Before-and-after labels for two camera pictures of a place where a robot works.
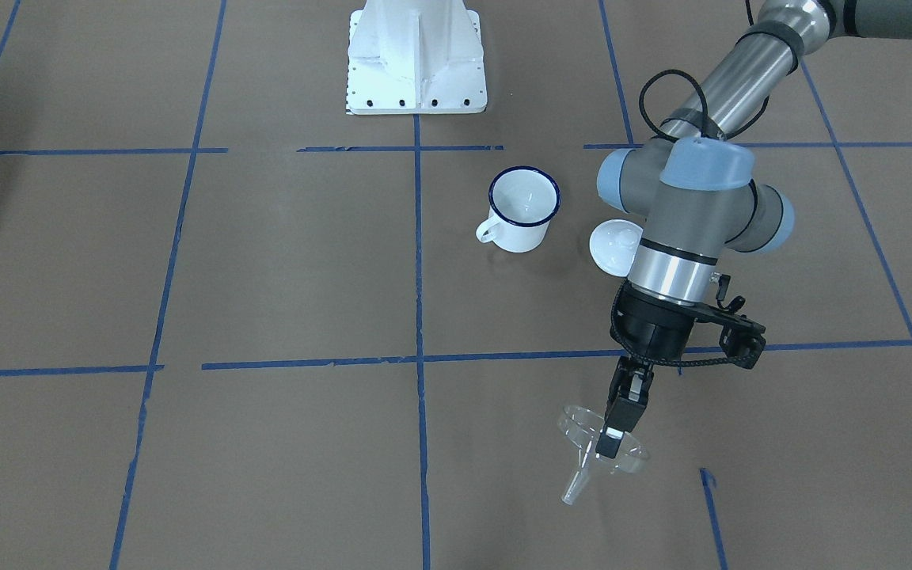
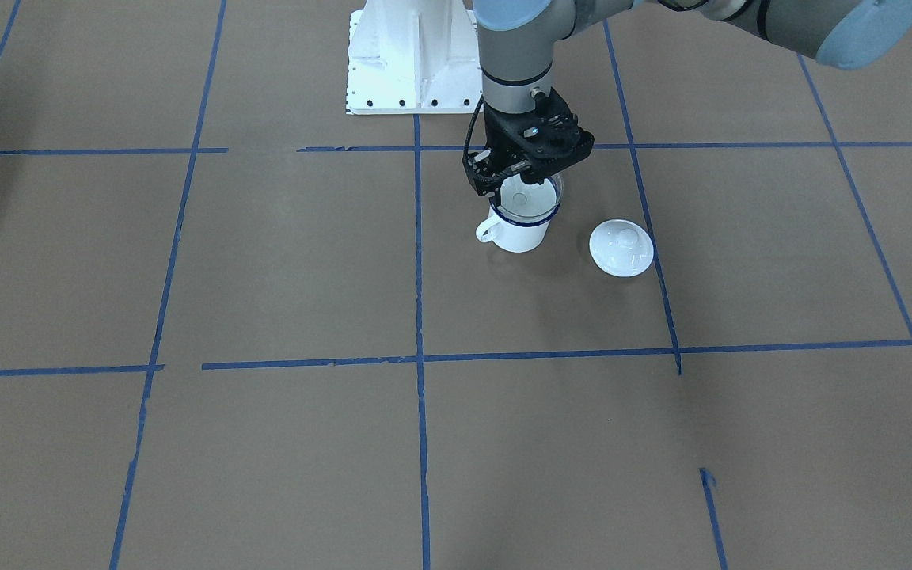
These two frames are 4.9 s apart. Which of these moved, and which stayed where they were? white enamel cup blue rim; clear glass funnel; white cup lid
Moved: clear glass funnel
Stayed: white enamel cup blue rim; white cup lid
